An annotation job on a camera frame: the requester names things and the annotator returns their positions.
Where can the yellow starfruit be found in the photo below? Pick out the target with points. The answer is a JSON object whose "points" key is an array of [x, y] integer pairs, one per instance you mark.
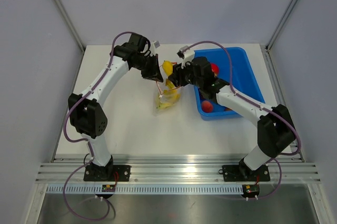
{"points": [[168, 67]]}

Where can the clear zip top bag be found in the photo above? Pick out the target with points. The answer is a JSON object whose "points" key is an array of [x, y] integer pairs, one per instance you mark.
{"points": [[164, 78]]}

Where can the yellow banana bunch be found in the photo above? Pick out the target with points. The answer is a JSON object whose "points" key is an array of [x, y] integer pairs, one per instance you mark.
{"points": [[167, 95]]}

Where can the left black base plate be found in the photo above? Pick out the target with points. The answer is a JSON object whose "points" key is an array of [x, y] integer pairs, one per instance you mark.
{"points": [[94, 173]]}

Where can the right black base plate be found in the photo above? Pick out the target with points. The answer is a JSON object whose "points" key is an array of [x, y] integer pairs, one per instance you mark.
{"points": [[236, 173]]}

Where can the left frame post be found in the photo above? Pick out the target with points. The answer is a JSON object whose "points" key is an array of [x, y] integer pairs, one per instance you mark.
{"points": [[70, 26]]}

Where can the red apple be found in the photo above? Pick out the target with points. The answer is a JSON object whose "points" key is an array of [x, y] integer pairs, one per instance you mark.
{"points": [[215, 69]]}

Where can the frame post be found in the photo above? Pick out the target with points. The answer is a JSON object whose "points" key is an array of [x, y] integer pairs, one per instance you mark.
{"points": [[281, 24], [70, 26]]}

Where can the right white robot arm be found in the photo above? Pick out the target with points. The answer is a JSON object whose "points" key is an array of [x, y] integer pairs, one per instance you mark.
{"points": [[275, 129]]}

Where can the white slotted cable duct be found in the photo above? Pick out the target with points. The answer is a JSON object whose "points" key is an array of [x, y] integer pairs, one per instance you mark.
{"points": [[124, 189]]}

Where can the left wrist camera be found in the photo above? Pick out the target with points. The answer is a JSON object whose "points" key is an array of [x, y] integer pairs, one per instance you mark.
{"points": [[154, 45]]}

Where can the aluminium rail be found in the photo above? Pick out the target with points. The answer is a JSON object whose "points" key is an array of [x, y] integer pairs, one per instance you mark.
{"points": [[180, 169]]}

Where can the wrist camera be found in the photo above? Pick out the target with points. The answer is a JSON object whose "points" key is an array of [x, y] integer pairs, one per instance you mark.
{"points": [[186, 54], [154, 45]]}

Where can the right frame post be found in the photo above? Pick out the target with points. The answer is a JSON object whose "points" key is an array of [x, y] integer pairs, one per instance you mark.
{"points": [[281, 24]]}

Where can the blue plastic bin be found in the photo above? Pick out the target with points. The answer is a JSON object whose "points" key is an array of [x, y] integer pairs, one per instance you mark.
{"points": [[243, 79]]}

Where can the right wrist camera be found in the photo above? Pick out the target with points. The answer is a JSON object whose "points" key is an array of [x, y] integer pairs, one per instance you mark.
{"points": [[186, 54]]}

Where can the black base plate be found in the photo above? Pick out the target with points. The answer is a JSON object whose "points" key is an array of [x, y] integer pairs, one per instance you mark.
{"points": [[236, 173], [94, 173]]}

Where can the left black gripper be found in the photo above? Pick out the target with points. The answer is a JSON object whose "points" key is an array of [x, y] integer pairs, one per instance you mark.
{"points": [[153, 73]]}

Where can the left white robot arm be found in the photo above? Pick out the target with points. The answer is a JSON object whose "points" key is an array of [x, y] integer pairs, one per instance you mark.
{"points": [[86, 112]]}

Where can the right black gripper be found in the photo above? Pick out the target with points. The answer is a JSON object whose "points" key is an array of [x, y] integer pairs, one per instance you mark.
{"points": [[179, 72]]}

